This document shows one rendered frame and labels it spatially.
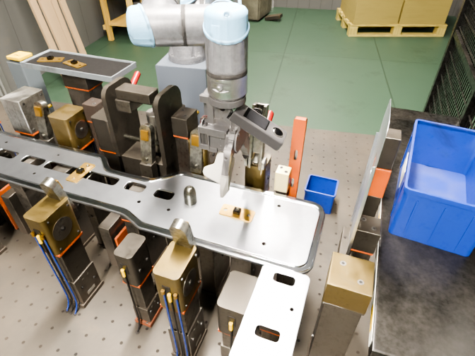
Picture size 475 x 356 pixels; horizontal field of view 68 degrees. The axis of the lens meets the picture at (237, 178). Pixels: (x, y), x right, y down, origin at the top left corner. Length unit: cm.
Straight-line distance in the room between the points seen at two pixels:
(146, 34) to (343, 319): 66
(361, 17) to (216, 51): 512
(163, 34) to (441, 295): 71
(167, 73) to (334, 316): 105
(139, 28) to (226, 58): 19
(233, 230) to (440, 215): 43
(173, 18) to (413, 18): 540
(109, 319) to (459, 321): 83
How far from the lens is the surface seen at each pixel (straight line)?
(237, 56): 62
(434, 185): 102
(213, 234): 82
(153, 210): 89
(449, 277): 82
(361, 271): 71
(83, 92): 135
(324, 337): 84
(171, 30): 71
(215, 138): 71
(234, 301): 74
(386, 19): 584
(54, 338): 112
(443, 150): 106
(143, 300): 96
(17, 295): 125
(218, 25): 61
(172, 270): 71
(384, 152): 85
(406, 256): 81
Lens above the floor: 161
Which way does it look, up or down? 39 degrees down
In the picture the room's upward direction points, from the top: straight up
